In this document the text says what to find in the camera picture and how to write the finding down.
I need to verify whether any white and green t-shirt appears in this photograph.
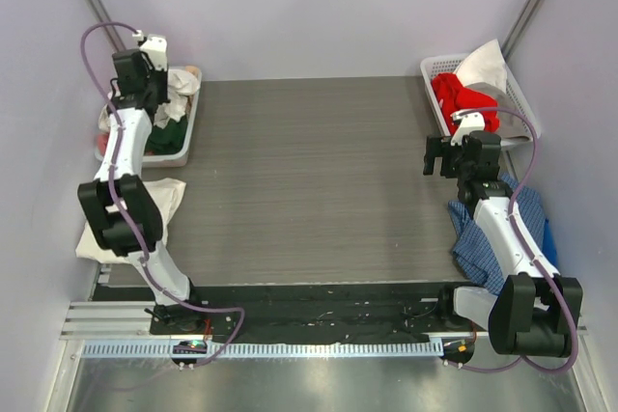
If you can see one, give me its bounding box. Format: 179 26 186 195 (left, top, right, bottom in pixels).
145 67 201 155

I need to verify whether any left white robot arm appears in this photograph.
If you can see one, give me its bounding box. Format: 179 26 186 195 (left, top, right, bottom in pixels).
77 48 206 334

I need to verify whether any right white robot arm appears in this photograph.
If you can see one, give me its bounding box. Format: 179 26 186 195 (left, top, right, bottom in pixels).
423 130 583 366

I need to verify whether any red t-shirt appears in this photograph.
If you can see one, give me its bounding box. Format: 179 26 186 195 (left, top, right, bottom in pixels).
431 72 497 135

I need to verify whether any beige garment in bin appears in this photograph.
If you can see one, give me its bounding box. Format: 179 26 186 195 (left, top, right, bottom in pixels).
184 66 201 81

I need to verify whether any left grey plastic bin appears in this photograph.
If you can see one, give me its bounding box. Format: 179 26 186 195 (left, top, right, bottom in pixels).
94 65 204 170

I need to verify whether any salmon pink t-shirt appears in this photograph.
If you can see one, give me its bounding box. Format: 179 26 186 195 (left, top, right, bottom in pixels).
97 133 109 156

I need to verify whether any right white perforated basket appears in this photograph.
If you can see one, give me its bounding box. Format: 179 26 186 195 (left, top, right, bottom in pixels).
420 53 542 151

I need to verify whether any blue plaid shirt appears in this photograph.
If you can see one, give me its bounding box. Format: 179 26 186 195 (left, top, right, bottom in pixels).
448 186 550 295

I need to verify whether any grey white garment in basket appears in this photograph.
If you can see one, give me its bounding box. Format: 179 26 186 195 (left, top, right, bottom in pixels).
455 40 530 139

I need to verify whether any folded cream t-shirt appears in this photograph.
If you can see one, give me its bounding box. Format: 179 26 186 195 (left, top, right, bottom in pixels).
75 178 186 264

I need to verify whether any solid blue garment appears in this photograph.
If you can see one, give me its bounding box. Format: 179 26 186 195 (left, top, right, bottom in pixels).
542 219 558 268

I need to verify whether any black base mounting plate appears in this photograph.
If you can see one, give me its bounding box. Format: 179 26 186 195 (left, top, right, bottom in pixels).
91 284 496 343

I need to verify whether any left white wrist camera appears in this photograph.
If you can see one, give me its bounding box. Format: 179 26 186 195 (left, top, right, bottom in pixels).
131 30 168 70

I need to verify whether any slotted white cable duct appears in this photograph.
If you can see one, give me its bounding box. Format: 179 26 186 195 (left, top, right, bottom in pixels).
81 339 443 360

